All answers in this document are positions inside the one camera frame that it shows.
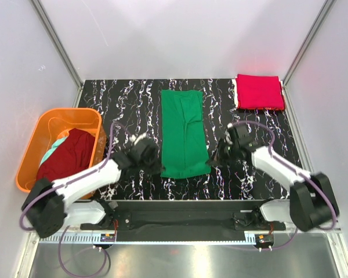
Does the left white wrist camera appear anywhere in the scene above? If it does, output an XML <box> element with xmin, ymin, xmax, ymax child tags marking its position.
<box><xmin>129</xmin><ymin>133</ymin><xmax>147</xmax><ymax>144</ymax></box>

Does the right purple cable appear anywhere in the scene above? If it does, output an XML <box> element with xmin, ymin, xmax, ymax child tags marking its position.
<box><xmin>226</xmin><ymin>120</ymin><xmax>340</xmax><ymax>251</ymax></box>

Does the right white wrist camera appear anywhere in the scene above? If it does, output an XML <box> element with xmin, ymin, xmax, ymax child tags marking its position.
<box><xmin>225</xmin><ymin>127</ymin><xmax>235</xmax><ymax>145</ymax></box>

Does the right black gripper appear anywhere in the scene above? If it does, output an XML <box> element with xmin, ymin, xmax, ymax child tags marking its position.
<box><xmin>206</xmin><ymin>138</ymin><xmax>239</xmax><ymax>167</ymax></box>

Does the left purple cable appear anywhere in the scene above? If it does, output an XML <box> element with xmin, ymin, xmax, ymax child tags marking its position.
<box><xmin>19</xmin><ymin>122</ymin><xmax>137</xmax><ymax>276</ymax></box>

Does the purple cable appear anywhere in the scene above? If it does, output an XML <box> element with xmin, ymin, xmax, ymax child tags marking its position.
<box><xmin>19</xmin><ymin>122</ymin><xmax>137</xmax><ymax>276</ymax></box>
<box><xmin>226</xmin><ymin>120</ymin><xmax>340</xmax><ymax>251</ymax></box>

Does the dark red t shirt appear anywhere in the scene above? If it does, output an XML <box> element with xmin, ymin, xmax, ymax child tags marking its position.
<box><xmin>36</xmin><ymin>129</ymin><xmax>95</xmax><ymax>182</ymax></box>

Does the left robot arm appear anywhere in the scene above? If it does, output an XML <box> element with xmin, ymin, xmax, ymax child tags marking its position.
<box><xmin>19</xmin><ymin>134</ymin><xmax>164</xmax><ymax>239</ymax></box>

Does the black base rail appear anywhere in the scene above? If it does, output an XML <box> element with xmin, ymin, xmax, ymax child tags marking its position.
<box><xmin>81</xmin><ymin>200</ymin><xmax>285</xmax><ymax>244</ymax></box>

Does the folded red t shirt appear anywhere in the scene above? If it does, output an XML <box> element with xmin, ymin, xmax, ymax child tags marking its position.
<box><xmin>236</xmin><ymin>74</ymin><xmax>285</xmax><ymax>111</ymax></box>

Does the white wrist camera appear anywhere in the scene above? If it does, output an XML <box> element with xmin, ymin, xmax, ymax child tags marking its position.
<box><xmin>225</xmin><ymin>127</ymin><xmax>235</xmax><ymax>145</ymax></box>
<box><xmin>129</xmin><ymin>133</ymin><xmax>147</xmax><ymax>144</ymax></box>

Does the orange plastic bin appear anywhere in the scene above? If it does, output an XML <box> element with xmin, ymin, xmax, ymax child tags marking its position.
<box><xmin>16</xmin><ymin>108</ymin><xmax>107</xmax><ymax>193</ymax></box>

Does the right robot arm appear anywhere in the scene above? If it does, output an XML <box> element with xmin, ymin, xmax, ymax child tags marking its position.
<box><xmin>207</xmin><ymin>121</ymin><xmax>340</xmax><ymax>232</ymax></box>

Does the mint green t shirt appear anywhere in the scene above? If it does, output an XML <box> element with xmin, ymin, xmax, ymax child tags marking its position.
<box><xmin>39</xmin><ymin>136</ymin><xmax>67</xmax><ymax>165</ymax></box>

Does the black marbled table mat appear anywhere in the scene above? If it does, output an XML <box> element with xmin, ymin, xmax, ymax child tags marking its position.
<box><xmin>78</xmin><ymin>79</ymin><xmax>301</xmax><ymax>201</ymax></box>

